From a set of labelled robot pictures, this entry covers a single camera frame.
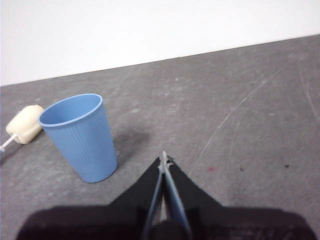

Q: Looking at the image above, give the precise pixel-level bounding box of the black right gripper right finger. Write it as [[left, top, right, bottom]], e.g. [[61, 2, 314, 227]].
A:
[[161, 151, 320, 240]]

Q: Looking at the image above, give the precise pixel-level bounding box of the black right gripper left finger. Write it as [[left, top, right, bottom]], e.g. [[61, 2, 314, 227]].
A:
[[16, 156, 164, 240]]

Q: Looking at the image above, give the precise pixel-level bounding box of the blue ribbed plastic cup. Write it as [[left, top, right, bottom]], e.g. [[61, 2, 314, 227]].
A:
[[37, 93, 118, 183]]

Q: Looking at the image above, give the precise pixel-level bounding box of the grey-handled sponge cup brush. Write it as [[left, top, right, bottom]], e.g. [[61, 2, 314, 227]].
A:
[[0, 104, 45, 163]]

